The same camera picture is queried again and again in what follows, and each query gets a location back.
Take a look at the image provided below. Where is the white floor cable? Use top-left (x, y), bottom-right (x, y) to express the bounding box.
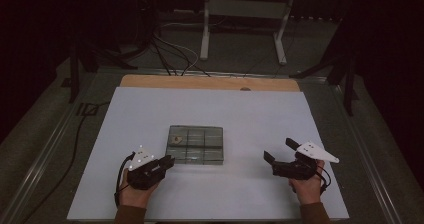
top-left (154, 21), bottom-right (201, 76)

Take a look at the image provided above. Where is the black tripod stand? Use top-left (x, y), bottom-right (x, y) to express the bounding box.
top-left (289, 33), bottom-right (360, 118)
top-left (68, 33), bottom-right (139, 104)

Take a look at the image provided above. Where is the person's right hand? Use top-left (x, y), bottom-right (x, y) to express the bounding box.
top-left (288, 160), bottom-right (327, 206)

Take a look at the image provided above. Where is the bundle of black floor cables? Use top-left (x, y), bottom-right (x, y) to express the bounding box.
top-left (146, 33), bottom-right (211, 78)

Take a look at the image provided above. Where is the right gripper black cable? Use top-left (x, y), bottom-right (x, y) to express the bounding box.
top-left (313, 165), bottom-right (333, 197)

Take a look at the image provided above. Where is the smoky transparent plastic compartment box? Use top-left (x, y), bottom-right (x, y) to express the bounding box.
top-left (165, 125), bottom-right (224, 166)

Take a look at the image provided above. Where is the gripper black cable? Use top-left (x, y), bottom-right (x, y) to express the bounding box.
top-left (114, 151), bottom-right (137, 208)
top-left (313, 165), bottom-right (333, 197)

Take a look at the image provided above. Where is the long black floor cable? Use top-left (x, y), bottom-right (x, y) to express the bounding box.
top-left (19, 102), bottom-right (111, 224)

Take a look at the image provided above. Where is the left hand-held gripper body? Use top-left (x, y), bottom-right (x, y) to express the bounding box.
top-left (126, 144), bottom-right (168, 191)

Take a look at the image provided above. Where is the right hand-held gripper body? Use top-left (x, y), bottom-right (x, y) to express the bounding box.
top-left (271, 141), bottom-right (340, 182)

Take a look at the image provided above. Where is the white table cover sheet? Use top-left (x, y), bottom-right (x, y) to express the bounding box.
top-left (66, 86), bottom-right (350, 222)

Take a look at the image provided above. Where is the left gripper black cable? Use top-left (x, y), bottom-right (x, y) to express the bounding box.
top-left (114, 151), bottom-right (137, 208)

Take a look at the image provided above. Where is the white metal stand frame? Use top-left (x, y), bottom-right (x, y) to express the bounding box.
top-left (199, 0), bottom-right (298, 66)

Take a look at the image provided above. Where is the person's left hand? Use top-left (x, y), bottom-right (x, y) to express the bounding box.
top-left (118, 168), bottom-right (158, 209)

